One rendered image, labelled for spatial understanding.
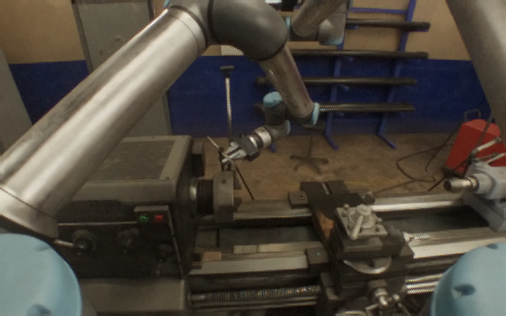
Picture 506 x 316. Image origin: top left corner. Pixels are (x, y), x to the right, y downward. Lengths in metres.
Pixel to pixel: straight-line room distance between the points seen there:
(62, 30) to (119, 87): 4.24
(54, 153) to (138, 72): 0.18
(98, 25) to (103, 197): 3.52
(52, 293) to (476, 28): 0.60
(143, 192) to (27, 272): 0.77
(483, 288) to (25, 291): 0.38
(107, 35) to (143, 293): 3.65
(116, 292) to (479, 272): 1.31
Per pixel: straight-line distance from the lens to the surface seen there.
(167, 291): 1.32
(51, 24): 4.76
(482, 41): 0.50
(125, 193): 1.06
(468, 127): 4.01
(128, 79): 0.47
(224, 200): 1.17
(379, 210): 1.78
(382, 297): 1.29
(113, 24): 4.30
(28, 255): 0.31
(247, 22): 0.56
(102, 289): 1.42
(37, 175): 0.43
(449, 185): 1.73
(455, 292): 0.29
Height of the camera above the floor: 1.89
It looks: 30 degrees down
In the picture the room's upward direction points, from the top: straight up
